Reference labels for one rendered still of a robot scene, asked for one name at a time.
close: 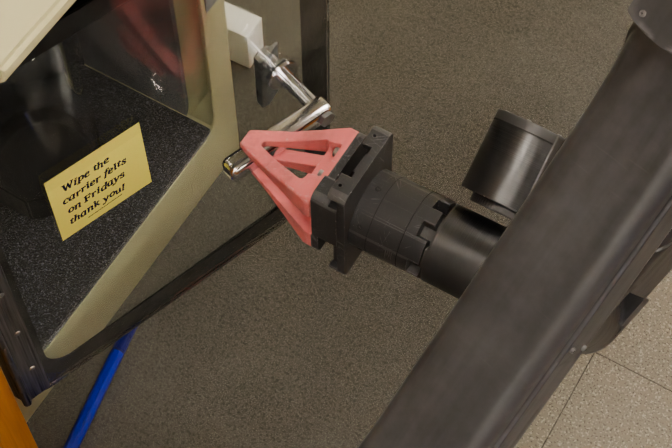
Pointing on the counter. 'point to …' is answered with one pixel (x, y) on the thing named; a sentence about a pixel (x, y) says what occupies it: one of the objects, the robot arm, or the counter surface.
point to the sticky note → (99, 181)
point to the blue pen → (98, 391)
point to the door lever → (314, 108)
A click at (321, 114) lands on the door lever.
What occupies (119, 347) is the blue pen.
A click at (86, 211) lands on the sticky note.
